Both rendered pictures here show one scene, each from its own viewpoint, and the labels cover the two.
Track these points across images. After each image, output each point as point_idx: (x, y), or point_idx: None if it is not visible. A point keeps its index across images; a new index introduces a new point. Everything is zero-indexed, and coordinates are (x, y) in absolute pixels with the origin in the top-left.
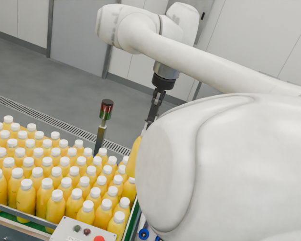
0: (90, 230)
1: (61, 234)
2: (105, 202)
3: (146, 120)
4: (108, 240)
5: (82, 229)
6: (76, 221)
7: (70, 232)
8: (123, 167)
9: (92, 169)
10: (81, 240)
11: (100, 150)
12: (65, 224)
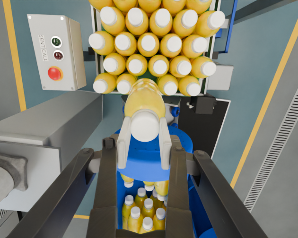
0: (60, 58)
1: (40, 26)
2: (108, 63)
3: (77, 154)
4: (63, 83)
5: (60, 49)
6: (65, 37)
7: (48, 36)
8: (186, 67)
9: (162, 20)
10: (47, 54)
11: (215, 14)
12: (55, 24)
